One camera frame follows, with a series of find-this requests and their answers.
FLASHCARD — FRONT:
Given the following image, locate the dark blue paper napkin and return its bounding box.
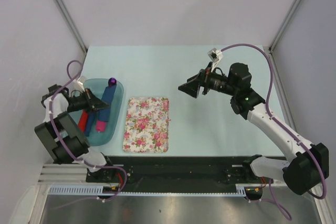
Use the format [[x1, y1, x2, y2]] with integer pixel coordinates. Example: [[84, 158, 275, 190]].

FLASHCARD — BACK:
[[98, 85, 117, 123]]

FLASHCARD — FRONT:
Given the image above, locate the blue napkin roll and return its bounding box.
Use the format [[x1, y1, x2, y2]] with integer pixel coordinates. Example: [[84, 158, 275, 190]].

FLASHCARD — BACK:
[[84, 113, 97, 137]]

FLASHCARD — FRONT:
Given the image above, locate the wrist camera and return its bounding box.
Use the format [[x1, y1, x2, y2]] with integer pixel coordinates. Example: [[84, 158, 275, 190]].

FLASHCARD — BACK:
[[73, 76, 87, 92], [207, 48, 223, 71]]

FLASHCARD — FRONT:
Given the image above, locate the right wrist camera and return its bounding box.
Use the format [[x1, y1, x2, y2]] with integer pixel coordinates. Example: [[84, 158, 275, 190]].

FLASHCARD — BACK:
[[207, 48, 223, 71]]

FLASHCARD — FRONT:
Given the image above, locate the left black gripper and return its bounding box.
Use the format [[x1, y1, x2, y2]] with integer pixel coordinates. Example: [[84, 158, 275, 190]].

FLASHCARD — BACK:
[[67, 88, 110, 114]]

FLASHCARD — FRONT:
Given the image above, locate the purple metal spoon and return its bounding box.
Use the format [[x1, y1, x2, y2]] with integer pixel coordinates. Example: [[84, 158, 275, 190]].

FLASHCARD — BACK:
[[108, 78, 117, 87]]

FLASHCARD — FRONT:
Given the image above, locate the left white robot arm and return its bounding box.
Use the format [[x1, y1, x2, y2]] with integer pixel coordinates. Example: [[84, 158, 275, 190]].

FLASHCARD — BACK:
[[34, 84, 116, 182]]

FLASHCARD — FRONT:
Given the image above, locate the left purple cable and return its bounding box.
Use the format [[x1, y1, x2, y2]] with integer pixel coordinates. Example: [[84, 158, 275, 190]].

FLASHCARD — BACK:
[[48, 60, 128, 210]]

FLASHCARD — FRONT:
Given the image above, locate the pink napkin roll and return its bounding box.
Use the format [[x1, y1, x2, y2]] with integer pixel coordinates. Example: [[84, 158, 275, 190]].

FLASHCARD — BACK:
[[96, 120, 107, 132]]

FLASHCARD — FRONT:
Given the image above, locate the white cable duct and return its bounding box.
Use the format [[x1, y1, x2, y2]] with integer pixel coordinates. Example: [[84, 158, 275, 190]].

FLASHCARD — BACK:
[[48, 185, 246, 197]]

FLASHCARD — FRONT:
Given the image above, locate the teal plastic tray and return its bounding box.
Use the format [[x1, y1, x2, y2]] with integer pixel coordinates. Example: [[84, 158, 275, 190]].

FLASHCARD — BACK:
[[84, 79, 124, 146]]

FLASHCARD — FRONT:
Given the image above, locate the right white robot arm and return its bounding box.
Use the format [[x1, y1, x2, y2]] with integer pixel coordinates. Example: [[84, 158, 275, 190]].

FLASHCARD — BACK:
[[178, 63, 329, 199]]

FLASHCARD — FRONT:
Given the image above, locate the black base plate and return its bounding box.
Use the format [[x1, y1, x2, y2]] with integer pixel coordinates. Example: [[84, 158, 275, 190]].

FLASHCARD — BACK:
[[86, 156, 269, 193]]

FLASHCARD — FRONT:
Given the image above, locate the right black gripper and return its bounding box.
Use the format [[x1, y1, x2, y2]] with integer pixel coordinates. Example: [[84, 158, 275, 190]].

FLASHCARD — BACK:
[[178, 62, 237, 99]]

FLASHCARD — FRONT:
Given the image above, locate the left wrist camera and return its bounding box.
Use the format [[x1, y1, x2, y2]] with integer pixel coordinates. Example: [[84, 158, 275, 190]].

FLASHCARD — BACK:
[[73, 76, 87, 92]]

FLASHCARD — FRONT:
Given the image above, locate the aluminium frame rail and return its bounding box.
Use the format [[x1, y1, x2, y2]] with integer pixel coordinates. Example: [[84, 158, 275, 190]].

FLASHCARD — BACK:
[[38, 164, 87, 185]]

